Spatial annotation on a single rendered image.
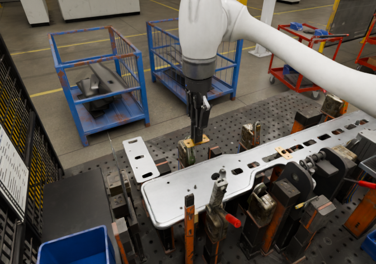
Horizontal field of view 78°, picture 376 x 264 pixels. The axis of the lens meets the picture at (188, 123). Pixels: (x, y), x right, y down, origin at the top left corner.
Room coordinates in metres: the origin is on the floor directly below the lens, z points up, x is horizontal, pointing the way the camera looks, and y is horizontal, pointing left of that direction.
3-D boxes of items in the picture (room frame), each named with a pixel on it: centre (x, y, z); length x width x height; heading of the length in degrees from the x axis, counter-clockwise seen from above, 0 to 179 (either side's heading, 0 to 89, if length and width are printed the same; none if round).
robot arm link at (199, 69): (0.60, -0.03, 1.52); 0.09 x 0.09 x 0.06
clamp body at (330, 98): (1.22, -0.90, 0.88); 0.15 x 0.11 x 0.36; 25
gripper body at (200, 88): (0.60, -0.03, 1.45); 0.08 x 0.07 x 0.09; 26
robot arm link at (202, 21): (0.61, -0.03, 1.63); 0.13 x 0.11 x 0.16; 158
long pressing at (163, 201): (0.81, -0.47, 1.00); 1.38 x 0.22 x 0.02; 115
